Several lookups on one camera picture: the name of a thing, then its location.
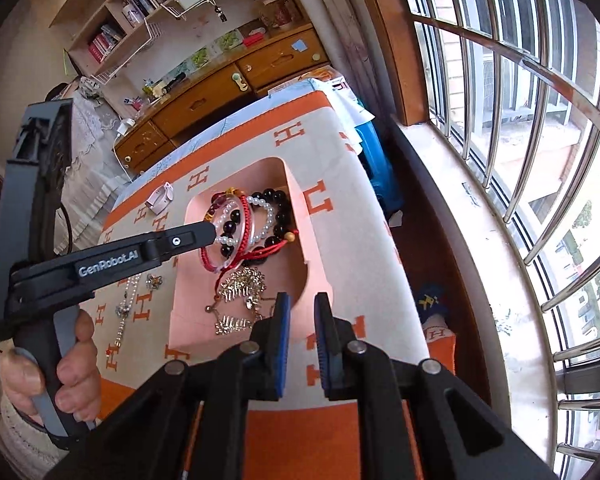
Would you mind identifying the red cord bracelet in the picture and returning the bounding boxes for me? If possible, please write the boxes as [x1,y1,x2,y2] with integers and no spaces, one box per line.
[199,200,301,275]

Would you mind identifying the white pearl bracelet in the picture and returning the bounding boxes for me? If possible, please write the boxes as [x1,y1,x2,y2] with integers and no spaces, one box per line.
[246,194,277,242]

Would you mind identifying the orange and cream patterned blanket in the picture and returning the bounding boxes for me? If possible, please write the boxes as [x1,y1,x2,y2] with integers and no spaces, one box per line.
[79,102,431,480]

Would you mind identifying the wooden bookshelf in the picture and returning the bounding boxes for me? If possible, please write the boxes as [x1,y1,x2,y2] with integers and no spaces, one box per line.
[49,0,281,92]

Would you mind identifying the person's left forearm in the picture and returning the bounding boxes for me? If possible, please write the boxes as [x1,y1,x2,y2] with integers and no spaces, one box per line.
[0,400,83,480]

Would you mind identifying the beige curtain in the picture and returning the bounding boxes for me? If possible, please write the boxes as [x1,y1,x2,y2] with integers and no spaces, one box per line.
[274,0,397,113]

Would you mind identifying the pearl pendant necklace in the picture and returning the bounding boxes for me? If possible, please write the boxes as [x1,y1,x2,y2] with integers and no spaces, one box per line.
[106,276,142,362]

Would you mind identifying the orange magazine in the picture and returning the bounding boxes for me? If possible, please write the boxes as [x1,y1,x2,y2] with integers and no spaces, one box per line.
[299,66,350,92]

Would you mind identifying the pink jewelry box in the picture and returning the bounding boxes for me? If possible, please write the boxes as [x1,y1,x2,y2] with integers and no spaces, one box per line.
[169,157,315,363]

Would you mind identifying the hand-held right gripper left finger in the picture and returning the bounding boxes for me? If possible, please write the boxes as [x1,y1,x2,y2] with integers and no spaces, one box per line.
[45,291,293,480]

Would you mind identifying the dark red bead bracelet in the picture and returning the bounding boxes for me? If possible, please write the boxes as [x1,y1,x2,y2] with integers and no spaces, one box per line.
[214,212,243,252]

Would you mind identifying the clear pink bangle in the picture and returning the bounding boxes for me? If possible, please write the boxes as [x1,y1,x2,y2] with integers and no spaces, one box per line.
[200,195,257,272]

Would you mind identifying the red patterned cup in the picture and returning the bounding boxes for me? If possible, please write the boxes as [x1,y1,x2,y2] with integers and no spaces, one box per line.
[271,0,297,31]

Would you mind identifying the person's left hand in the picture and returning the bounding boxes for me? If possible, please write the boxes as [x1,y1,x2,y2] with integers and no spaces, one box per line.
[0,309,102,428]

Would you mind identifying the row of red books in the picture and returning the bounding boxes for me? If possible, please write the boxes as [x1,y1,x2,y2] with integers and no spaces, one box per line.
[87,24,127,64]

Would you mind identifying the white strap wristwatch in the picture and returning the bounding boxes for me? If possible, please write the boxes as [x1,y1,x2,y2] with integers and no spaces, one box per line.
[144,182,176,215]

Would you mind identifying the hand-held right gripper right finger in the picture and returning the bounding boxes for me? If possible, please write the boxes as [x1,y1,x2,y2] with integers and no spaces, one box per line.
[313,292,561,480]

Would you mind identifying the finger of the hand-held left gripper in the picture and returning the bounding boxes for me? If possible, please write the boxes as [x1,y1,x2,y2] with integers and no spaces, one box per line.
[145,222,217,261]

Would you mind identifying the gold chain necklace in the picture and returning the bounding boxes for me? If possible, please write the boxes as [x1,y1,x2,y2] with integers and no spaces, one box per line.
[205,266,277,337]

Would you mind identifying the wooden desk with drawers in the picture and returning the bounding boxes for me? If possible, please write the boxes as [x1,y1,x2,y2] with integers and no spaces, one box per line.
[112,22,332,175]

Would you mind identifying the white lace piano cover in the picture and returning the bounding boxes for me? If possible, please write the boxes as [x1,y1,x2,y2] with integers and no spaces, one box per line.
[55,80,133,248]

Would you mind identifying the blue plastic bag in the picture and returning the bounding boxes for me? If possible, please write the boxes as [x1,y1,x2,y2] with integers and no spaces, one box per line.
[354,119,407,217]

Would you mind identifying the black bead bracelet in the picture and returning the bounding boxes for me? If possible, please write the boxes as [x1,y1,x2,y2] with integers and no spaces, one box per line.
[252,187,297,252]

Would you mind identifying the metal window grille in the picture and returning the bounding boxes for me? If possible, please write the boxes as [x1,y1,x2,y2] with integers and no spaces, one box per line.
[399,0,600,480]

